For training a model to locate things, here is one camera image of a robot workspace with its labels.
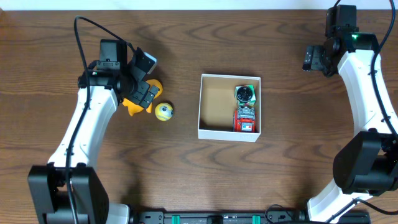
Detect orange duck-like toy figure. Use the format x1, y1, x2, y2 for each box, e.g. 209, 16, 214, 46
123, 79, 163, 116

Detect yellow minion ball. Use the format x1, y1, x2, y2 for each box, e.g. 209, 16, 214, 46
155, 103, 174, 121

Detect rubik's cube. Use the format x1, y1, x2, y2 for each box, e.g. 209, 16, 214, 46
234, 94, 256, 106

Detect black round cap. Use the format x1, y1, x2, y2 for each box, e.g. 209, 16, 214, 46
234, 85, 255, 103

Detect red toy robot car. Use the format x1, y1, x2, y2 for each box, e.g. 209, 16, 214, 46
233, 106, 256, 133

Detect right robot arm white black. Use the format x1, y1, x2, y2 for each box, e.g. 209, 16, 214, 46
297, 2, 397, 223

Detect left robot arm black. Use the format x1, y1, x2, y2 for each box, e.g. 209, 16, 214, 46
27, 39, 160, 223

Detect white cardboard box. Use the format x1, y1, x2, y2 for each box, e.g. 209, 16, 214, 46
198, 74, 261, 142

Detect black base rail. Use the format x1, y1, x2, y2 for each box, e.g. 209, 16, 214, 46
129, 210, 372, 224

